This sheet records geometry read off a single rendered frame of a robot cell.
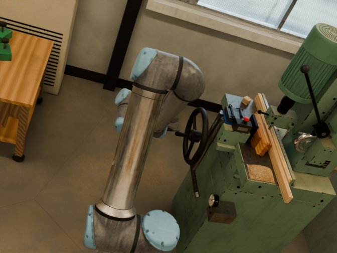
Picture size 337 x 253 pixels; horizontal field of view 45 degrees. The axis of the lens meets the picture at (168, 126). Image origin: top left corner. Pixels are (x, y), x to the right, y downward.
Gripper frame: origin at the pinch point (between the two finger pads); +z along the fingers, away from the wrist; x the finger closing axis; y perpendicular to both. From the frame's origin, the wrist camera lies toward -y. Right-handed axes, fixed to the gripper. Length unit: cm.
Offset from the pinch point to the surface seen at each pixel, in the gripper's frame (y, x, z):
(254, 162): 25.2, -29.4, 22.7
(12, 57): -51, 58, -79
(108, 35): -40, 122, -22
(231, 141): 21.8, -17.8, 14.3
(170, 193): -62, 18, 47
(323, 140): 51, -26, 42
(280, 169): 32, -35, 30
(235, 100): 24.7, 14.4, 22.1
